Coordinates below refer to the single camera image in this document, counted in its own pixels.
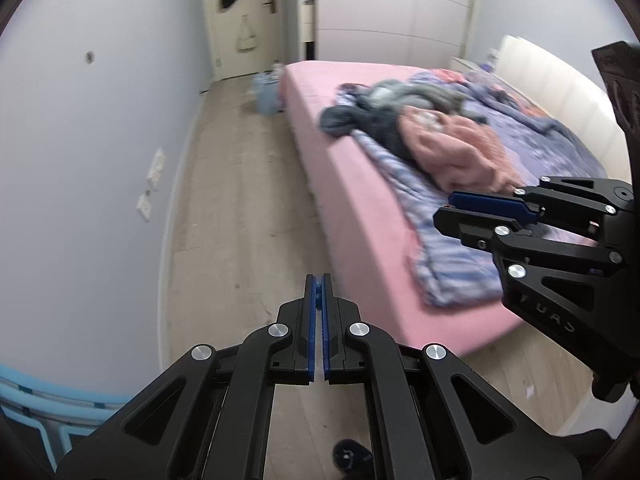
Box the white nightstand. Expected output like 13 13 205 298
450 56 493 73

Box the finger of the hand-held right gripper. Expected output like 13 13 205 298
433 208 628 281
446 175 633 233

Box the white wardrobe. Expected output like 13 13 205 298
299 0 478 68

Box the light blue padded frame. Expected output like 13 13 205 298
0 364 131 461

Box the pink bed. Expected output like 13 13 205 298
280 60 523 361

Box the white hanging bag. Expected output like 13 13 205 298
234 12 257 53

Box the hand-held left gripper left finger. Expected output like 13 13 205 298
55 274 317 480

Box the dark grey knit garment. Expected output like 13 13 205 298
320 102 416 163

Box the light blue bin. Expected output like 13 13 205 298
251 71 283 115

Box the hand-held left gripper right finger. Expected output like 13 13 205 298
322 273 583 480

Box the cream door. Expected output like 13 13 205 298
200 0 288 81

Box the black round object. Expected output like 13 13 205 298
332 440 373 480

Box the pink fluffy garment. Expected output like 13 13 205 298
400 107 526 193

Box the grey green garment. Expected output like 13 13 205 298
357 79 468 113

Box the purple striped blanket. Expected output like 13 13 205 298
350 70 608 308

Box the white headboard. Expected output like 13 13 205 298
487 35 633 186

